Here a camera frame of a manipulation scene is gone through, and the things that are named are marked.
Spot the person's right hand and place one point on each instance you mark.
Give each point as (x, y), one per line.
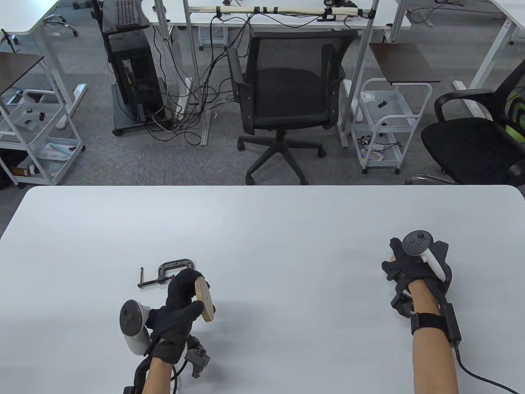
(410, 269)

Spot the person's left hand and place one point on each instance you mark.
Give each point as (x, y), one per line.
(180, 291)

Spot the black metal clamp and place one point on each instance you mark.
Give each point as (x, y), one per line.
(180, 261)

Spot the person's left forearm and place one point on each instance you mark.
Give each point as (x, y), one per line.
(158, 377)

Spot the person's right forearm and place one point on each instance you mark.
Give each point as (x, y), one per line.
(432, 361)

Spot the grey and white controller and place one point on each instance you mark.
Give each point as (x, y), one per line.
(131, 320)
(417, 243)

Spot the black wrist sensor box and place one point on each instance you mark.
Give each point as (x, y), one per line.
(131, 390)
(453, 324)

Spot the chrome chair base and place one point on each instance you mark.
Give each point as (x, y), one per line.
(73, 29)
(430, 177)

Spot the black office chair green back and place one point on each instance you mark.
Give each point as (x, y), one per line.
(467, 147)

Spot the black computer tower on stand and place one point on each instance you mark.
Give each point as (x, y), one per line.
(123, 121)

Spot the white paper sheet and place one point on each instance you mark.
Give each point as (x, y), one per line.
(57, 151)

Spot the white power strip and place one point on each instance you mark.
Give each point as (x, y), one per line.
(183, 100)

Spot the dark wood side table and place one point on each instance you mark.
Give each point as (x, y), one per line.
(404, 63)
(16, 69)

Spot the black bag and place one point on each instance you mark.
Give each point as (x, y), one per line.
(5, 172)

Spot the black mesh office chair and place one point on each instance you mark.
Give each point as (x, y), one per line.
(287, 90)

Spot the white desk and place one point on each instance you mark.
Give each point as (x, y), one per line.
(490, 61)
(24, 16)
(287, 21)

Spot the black keyboard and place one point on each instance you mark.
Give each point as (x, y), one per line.
(125, 12)

